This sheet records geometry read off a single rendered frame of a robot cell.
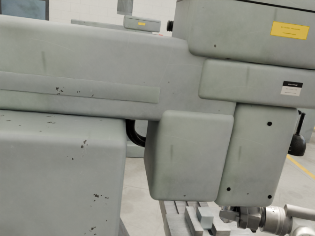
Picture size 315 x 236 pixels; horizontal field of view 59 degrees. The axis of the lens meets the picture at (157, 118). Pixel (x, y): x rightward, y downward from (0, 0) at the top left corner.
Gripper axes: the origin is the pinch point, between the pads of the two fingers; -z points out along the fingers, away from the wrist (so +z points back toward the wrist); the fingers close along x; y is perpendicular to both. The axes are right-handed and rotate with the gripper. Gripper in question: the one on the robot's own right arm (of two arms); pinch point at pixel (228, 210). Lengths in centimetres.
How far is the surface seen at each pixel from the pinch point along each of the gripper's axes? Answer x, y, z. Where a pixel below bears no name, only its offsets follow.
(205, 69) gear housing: 18, -47, -15
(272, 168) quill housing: 8.0, -21.3, 7.7
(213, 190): 15.3, -15.0, -7.5
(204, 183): 16.2, -17.0, -10.2
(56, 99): 28, -37, -46
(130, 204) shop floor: -159, 123, -71
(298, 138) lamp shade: -7.2, -26.6, 17.4
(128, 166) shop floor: -235, 123, -97
